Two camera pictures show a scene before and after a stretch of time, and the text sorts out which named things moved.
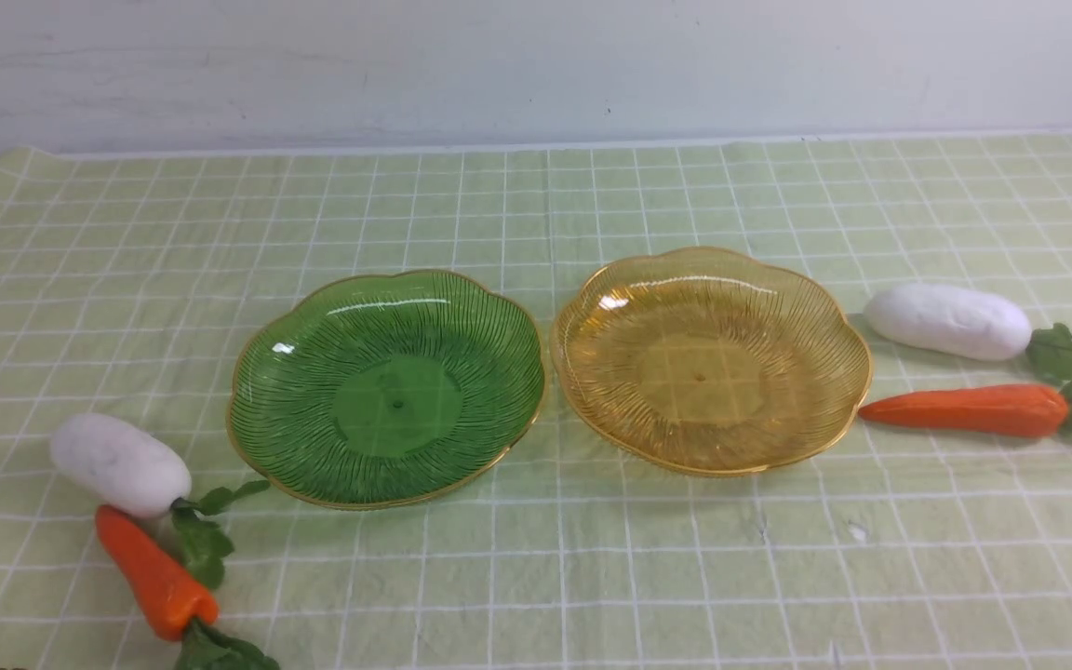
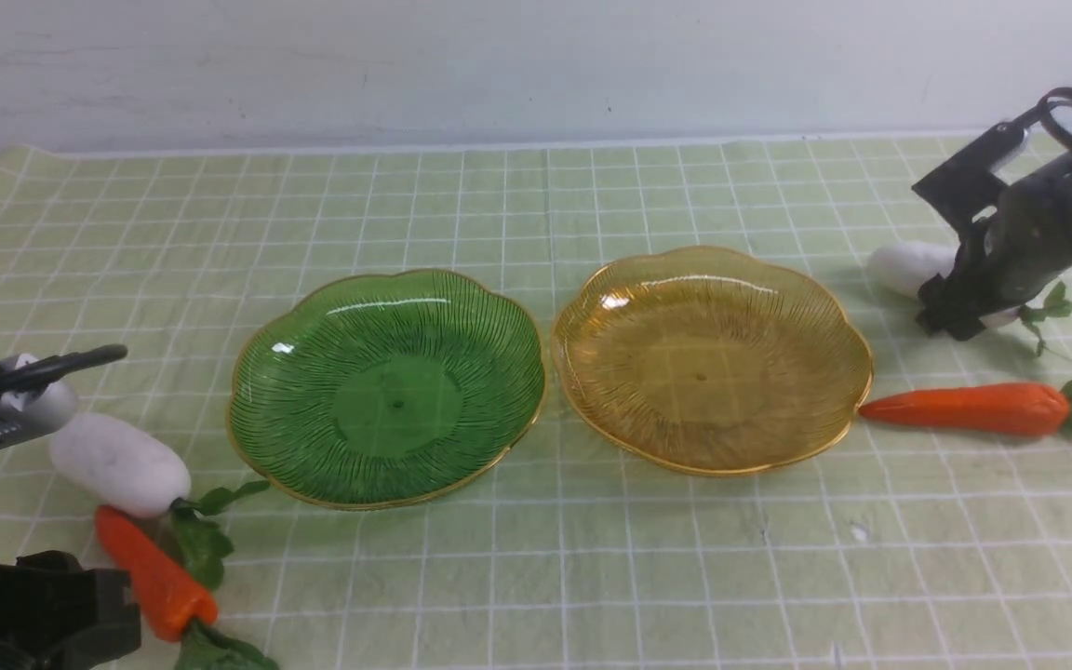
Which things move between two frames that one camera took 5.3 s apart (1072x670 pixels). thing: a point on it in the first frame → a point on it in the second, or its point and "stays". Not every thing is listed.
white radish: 978,326 → 898,268
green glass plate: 385,392 stays
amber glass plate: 709,362 stays
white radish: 142,475 stays
